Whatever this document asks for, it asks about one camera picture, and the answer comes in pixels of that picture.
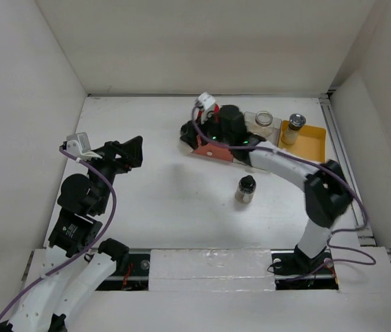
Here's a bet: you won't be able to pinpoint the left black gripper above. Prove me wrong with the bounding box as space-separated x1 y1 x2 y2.
84 135 142 212

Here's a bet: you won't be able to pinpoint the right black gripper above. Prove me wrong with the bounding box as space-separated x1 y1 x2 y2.
181 106 233 149

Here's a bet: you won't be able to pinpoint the clear glass jar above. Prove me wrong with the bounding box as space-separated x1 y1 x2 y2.
251 111 274 138

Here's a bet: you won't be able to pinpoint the black-capped spice bottle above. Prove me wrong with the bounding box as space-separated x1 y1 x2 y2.
235 175 256 204

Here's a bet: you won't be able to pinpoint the small white bottle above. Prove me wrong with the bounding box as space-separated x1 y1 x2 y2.
281 113 306 145

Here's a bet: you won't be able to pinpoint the black-capped glass bottle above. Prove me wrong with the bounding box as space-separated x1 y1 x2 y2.
180 123 197 141

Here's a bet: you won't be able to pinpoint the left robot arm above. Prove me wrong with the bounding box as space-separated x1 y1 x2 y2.
0 132 143 331

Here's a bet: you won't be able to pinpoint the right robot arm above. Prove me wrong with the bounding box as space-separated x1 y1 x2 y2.
180 104 354 275

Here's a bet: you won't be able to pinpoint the red tray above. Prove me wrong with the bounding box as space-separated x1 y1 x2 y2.
191 135 233 163

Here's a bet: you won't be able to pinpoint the clear plastic tray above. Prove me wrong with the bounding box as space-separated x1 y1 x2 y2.
244 111 282 146

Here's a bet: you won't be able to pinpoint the yellow tray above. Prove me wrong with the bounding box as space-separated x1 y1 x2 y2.
278 120 327 163

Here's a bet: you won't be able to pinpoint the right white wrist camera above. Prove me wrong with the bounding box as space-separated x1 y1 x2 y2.
195 92 217 124

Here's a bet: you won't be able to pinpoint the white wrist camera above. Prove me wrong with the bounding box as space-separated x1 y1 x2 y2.
195 92 217 124
60 132 94 160

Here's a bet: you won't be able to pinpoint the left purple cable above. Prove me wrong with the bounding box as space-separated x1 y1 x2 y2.
0 147 117 332

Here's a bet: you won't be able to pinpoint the purple cable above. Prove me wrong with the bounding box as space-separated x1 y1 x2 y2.
191 105 376 282
0 147 117 332

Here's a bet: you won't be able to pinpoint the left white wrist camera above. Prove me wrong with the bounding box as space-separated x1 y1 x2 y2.
60 132 94 160

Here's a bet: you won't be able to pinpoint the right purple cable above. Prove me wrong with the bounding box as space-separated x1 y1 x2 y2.
191 105 376 282

